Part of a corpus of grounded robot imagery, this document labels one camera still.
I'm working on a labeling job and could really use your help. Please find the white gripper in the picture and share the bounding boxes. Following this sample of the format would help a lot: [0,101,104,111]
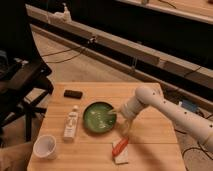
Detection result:
[107,98,147,137]

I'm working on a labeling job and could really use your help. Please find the green ceramic bowl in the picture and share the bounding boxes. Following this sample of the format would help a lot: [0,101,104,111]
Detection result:
[83,102,117,134]

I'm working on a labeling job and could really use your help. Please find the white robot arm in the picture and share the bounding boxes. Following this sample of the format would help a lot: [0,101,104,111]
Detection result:
[110,86,213,153]

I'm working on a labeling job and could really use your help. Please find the orange carrot toy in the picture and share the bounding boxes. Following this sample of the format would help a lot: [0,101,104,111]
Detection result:
[112,137,129,157]

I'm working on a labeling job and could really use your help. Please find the white plastic bottle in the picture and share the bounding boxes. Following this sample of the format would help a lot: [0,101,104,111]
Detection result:
[63,105,79,141]

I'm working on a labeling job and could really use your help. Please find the small black rectangular box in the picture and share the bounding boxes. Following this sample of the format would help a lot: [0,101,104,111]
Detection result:
[64,90,83,99]

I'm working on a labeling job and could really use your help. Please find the blue object on floor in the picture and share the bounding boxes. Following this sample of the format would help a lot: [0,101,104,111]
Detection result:
[181,100,198,113]

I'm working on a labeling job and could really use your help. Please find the white plastic cup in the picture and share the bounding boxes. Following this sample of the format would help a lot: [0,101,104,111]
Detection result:
[33,135,57,160]

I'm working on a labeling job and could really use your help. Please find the black office chair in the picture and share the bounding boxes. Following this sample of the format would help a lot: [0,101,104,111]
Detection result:
[0,0,54,141]

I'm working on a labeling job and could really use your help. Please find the white object on ledge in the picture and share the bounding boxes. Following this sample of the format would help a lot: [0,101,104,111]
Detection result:
[52,4,72,22]

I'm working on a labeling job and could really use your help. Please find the black floor cable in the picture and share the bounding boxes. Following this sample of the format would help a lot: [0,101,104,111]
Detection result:
[39,36,98,65]

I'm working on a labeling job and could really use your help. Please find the black cables beside table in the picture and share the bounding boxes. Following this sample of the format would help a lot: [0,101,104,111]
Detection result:
[174,113,213,168]

